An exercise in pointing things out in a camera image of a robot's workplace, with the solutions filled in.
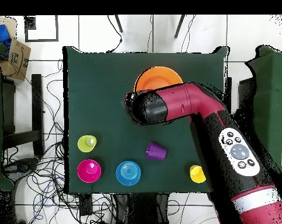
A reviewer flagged flat cardboard sheet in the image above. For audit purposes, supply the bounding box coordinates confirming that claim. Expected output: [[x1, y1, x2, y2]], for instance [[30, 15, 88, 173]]
[[0, 15, 18, 39]]

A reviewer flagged black square floor frame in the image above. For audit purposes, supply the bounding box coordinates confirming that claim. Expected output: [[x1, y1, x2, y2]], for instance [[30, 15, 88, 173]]
[[23, 15, 60, 43]]

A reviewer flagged blue bag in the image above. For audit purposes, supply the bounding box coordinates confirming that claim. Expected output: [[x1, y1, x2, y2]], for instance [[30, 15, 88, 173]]
[[0, 24, 12, 55]]

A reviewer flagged small red bowl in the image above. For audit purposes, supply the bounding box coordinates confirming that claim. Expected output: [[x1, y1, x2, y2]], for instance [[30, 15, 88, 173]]
[[76, 159, 102, 184]]

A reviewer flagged cardboard box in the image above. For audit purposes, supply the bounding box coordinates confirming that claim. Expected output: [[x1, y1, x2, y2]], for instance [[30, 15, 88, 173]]
[[0, 37, 32, 82]]

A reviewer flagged orange yellow cup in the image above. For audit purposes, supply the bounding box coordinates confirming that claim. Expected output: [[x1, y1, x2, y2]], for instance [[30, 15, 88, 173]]
[[189, 164, 207, 184]]

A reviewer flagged large orange bowl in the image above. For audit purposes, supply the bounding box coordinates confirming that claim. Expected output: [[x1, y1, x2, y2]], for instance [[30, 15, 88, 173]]
[[133, 65, 184, 93]]

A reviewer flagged purple cup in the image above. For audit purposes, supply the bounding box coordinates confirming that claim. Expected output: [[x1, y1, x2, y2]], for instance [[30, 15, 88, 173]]
[[145, 142, 168, 162]]

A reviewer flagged pale yellow translucent cup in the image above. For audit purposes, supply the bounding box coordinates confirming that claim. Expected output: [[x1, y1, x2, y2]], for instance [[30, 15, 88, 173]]
[[77, 134, 98, 153]]

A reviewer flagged black tripod leg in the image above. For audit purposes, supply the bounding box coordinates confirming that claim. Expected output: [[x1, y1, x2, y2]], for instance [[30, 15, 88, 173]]
[[114, 15, 124, 33], [173, 15, 186, 39]]

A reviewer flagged small blue bowl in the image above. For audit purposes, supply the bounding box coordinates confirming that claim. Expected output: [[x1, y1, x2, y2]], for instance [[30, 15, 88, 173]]
[[115, 160, 142, 187]]

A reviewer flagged black floor device with knob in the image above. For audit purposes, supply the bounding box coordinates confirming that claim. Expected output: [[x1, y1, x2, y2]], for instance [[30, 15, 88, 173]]
[[4, 157, 40, 178]]

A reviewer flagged black cable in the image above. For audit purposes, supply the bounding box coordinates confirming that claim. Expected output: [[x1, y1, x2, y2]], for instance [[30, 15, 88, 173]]
[[106, 15, 123, 54]]

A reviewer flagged dark green tablecloth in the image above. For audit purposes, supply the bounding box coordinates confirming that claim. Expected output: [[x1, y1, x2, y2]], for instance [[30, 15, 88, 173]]
[[62, 45, 231, 195]]

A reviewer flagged black power strip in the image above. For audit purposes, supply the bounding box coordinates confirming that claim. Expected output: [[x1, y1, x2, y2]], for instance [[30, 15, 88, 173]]
[[79, 193, 93, 216]]

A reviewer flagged black metal stand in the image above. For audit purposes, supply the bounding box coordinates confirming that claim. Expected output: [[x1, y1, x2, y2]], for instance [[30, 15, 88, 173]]
[[1, 73, 44, 158]]

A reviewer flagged tangle of floor cables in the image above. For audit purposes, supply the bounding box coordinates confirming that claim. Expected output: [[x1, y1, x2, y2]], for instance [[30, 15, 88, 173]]
[[1, 59, 118, 224]]

